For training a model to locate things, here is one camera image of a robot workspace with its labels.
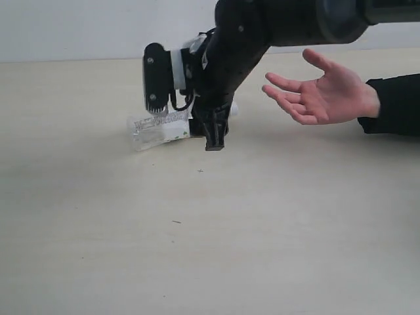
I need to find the person's black sleeve forearm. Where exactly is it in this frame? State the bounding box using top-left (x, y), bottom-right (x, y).
top-left (358, 73), bottom-right (419, 137)

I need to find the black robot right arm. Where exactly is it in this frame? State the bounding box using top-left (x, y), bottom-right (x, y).
top-left (181, 0), bottom-right (419, 151)

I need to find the clear bottle white barcode label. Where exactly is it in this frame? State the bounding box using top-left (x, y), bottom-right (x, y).
top-left (127, 108), bottom-right (192, 151)

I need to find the person's bare hand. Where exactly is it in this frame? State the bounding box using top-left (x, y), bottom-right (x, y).
top-left (262, 49), bottom-right (381, 125)

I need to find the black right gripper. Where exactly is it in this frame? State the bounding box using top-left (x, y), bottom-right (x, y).
top-left (181, 35), bottom-right (234, 151)

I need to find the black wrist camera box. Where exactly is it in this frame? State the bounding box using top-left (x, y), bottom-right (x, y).
top-left (143, 43), bottom-right (173, 116)

